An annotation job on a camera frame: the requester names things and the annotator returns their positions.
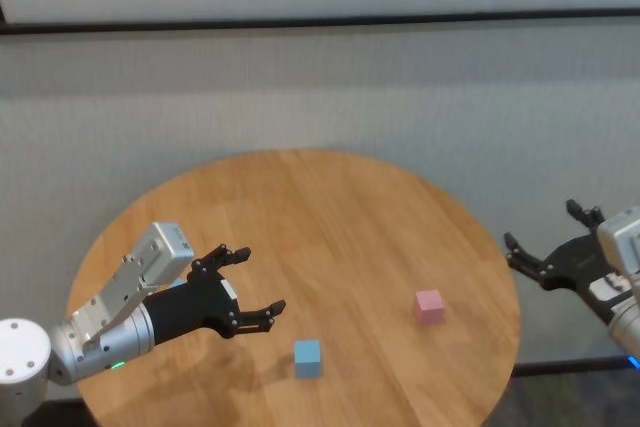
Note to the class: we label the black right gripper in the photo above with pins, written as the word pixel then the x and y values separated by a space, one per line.
pixel 580 267

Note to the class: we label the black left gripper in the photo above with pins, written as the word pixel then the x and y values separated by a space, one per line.
pixel 195 307

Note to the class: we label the pink building block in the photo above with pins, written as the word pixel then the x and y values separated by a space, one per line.
pixel 429 308

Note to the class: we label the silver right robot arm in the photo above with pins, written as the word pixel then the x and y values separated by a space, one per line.
pixel 625 332

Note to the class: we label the black wall rail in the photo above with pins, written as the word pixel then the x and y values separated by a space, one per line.
pixel 320 22

